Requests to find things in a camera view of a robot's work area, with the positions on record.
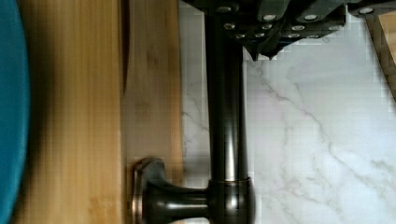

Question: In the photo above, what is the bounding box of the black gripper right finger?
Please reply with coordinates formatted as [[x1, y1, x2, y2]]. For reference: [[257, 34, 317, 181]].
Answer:
[[258, 0, 395, 57]]

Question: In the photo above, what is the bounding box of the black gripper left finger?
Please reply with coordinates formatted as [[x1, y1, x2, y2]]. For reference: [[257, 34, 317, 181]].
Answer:
[[181, 0, 275, 62]]

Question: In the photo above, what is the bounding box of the dark bronze drawer handle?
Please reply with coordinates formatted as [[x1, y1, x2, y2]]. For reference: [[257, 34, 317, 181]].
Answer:
[[131, 16, 256, 224]]

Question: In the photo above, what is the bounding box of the wooden drawer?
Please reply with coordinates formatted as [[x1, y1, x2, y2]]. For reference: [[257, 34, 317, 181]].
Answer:
[[121, 0, 183, 224]]

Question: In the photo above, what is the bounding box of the teal blue object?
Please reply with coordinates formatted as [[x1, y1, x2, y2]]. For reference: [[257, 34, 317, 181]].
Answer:
[[0, 0, 30, 224]]

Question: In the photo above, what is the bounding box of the grey metal rail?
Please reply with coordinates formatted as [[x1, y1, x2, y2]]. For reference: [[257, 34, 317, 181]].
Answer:
[[366, 12, 396, 98]]

